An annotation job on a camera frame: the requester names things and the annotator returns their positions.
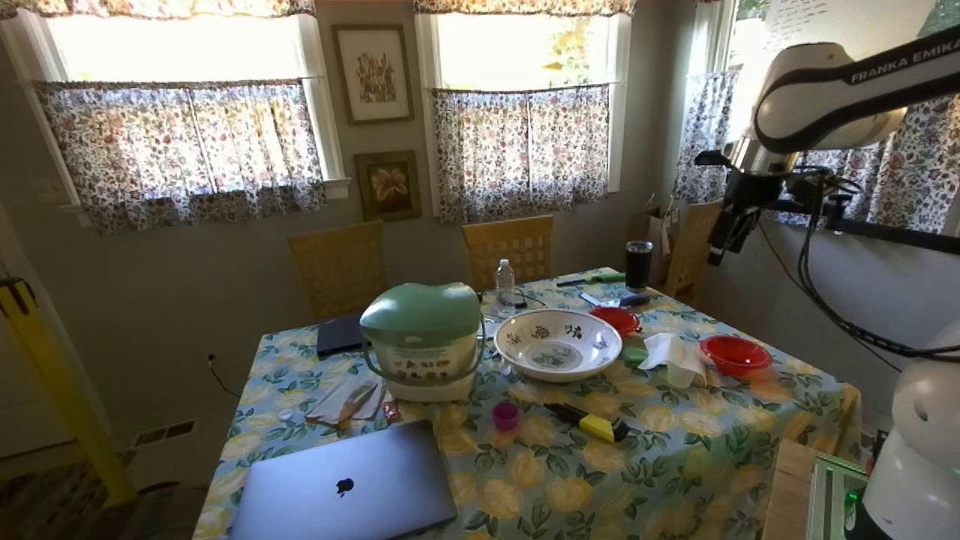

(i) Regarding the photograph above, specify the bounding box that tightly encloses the floral cafe curtain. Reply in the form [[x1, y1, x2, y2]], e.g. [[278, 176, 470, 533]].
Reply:
[[35, 78, 329, 234], [430, 84, 615, 225], [670, 65, 743, 206], [798, 94, 960, 237]]

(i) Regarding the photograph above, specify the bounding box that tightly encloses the dark blue notebook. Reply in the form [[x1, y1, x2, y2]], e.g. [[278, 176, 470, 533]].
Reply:
[[316, 316, 366, 360]]

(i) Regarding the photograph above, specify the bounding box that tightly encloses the grey blue phone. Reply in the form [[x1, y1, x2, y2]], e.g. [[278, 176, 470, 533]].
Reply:
[[580, 285, 654, 312]]

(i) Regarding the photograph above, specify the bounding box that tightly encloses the small pink cup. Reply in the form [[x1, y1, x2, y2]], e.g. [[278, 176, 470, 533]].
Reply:
[[488, 399, 523, 434]]

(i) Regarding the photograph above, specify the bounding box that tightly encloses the yellow and black marker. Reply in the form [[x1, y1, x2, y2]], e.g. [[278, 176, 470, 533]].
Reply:
[[543, 399, 636, 446]]

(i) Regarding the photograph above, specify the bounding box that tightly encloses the large framed botanical picture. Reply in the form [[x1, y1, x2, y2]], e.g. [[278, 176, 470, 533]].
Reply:
[[329, 21, 416, 128]]

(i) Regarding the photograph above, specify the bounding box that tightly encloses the clear water bottle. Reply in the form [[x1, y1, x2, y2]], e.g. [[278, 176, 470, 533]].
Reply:
[[492, 254, 523, 310]]

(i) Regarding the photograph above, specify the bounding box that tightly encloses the green box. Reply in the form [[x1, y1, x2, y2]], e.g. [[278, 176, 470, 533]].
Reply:
[[803, 452, 872, 540]]

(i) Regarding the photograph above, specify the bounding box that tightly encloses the yellow wooden chair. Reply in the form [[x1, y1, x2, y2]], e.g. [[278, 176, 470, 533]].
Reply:
[[462, 212, 559, 294], [657, 197, 725, 304], [284, 218, 391, 324]]

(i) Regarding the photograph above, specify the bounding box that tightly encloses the white herb print bowl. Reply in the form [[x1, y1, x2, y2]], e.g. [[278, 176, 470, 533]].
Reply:
[[492, 305, 627, 384]]

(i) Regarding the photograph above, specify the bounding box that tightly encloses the lemon print tablecloth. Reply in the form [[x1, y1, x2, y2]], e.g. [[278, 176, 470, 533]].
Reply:
[[191, 266, 864, 540]]

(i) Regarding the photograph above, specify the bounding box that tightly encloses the orange plastic bowl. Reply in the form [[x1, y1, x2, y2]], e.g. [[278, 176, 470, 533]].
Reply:
[[588, 304, 645, 343]]

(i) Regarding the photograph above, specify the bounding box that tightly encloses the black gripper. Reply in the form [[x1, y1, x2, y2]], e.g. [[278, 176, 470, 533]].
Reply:
[[706, 170, 798, 271]]

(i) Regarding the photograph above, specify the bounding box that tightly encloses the yellow metal stand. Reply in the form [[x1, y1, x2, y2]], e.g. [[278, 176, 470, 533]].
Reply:
[[0, 275, 139, 507]]

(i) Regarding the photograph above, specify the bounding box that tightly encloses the black tumbler with metal rim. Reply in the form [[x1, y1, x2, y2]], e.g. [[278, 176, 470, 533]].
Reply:
[[623, 237, 657, 294]]

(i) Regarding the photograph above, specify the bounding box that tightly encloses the silver laptop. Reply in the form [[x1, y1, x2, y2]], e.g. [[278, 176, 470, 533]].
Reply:
[[224, 418, 460, 540]]

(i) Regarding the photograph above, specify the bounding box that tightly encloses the white paper napkin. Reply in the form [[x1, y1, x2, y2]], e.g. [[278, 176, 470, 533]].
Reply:
[[636, 331, 712, 390]]

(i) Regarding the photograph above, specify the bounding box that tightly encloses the green lidded white pot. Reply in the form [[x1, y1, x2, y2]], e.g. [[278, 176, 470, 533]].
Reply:
[[357, 280, 488, 404]]

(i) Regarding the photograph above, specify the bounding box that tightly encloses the red plastic plate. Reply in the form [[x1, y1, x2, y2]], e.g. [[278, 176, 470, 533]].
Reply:
[[695, 334, 778, 381]]

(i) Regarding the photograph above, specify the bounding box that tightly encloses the white baseboard heater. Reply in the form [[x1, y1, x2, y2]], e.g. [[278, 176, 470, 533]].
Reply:
[[0, 407, 204, 483]]

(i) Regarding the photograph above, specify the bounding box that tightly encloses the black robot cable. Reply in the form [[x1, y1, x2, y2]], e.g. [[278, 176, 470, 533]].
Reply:
[[753, 173, 960, 363]]

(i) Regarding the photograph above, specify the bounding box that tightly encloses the small framed flower picture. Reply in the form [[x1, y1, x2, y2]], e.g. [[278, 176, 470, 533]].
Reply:
[[351, 148, 424, 225]]

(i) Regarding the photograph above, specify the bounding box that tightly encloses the floral curtain valance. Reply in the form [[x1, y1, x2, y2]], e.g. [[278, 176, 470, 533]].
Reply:
[[415, 0, 638, 19], [0, 0, 316, 21]]

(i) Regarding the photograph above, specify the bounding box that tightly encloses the light wooden board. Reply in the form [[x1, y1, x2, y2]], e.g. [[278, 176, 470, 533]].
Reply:
[[759, 439, 823, 540]]

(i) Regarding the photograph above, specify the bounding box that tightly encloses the white paper envelope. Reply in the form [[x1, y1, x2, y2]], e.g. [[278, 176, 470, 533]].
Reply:
[[303, 372, 388, 432]]

